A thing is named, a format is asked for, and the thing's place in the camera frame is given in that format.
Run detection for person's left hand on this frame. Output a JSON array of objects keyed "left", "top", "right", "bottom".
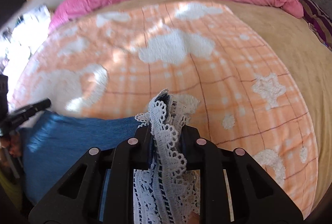
[{"left": 1, "top": 132, "right": 22, "bottom": 158}]

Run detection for purple striped pillow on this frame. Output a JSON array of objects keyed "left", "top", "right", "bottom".
[{"left": 299, "top": 0, "right": 332, "bottom": 51}]

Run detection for tan bed sheet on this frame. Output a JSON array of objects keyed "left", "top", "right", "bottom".
[{"left": 85, "top": 0, "right": 332, "bottom": 204}]

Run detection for orange bear plush blanket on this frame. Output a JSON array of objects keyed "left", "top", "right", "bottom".
[{"left": 9, "top": 2, "right": 318, "bottom": 216}]

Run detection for black wall television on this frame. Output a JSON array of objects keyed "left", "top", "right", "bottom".
[{"left": 0, "top": 0, "right": 26, "bottom": 28}]

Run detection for blue denim lace-trimmed pants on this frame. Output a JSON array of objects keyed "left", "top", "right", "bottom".
[{"left": 20, "top": 90, "right": 200, "bottom": 223}]

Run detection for white cluttered dresser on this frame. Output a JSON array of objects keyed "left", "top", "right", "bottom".
[{"left": 0, "top": 5, "right": 52, "bottom": 72}]

